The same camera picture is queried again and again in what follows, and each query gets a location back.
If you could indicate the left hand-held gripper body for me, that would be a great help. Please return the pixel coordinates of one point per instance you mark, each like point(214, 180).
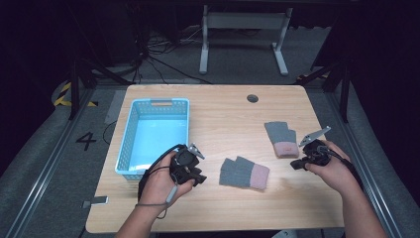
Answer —
point(185, 162)

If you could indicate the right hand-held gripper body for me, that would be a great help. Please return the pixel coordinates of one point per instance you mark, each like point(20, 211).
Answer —
point(315, 152)

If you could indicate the grey and pink fingerless glove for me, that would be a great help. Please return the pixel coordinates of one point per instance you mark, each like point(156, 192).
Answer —
point(280, 135)
point(237, 173)

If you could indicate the light blue perforated plastic basket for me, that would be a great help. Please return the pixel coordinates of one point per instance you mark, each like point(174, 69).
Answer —
point(158, 132)

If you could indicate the person's right hand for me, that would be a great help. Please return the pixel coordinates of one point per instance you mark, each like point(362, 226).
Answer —
point(336, 172)

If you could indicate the person's left hand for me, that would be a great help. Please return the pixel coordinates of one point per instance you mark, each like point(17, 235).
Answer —
point(158, 185)

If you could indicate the black metal stand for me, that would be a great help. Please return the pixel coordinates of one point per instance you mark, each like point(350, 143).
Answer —
point(345, 92)
point(74, 89)

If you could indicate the small silver device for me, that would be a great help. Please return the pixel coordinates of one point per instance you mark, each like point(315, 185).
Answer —
point(97, 200)

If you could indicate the yellow and black hazard tape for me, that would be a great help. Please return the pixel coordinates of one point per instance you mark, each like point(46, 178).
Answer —
point(62, 100)

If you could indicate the grey metal desk frame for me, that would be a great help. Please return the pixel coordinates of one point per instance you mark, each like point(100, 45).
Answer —
point(244, 20)

